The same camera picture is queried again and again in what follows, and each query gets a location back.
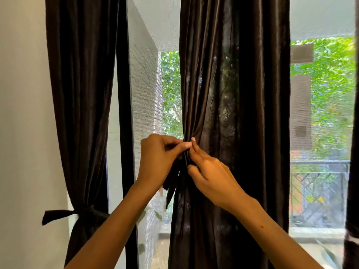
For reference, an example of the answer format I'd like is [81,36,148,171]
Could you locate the paper notices on window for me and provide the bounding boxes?
[290,74,312,151]

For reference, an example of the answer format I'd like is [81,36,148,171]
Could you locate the black metal balcony railing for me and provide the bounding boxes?
[289,160,351,222]

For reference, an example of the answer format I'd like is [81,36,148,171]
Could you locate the person's left hand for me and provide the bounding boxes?
[136,133,193,191]

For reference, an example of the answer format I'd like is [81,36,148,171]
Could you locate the green trees outside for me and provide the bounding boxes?
[161,36,357,160]

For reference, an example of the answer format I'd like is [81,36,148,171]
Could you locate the dark brown curtain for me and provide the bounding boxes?
[343,0,359,269]
[42,0,122,266]
[168,0,291,269]

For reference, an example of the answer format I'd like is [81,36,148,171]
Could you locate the person's left forearm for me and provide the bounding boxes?
[64,179,157,269]

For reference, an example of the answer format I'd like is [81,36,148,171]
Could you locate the person's right hand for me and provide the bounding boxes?
[187,137,247,213]

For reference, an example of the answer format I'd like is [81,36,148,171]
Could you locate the dark brown curtain tie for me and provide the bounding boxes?
[42,205,110,226]
[162,152,191,209]

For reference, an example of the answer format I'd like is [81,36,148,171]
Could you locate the person's right forearm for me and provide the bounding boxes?
[231,194,323,269]

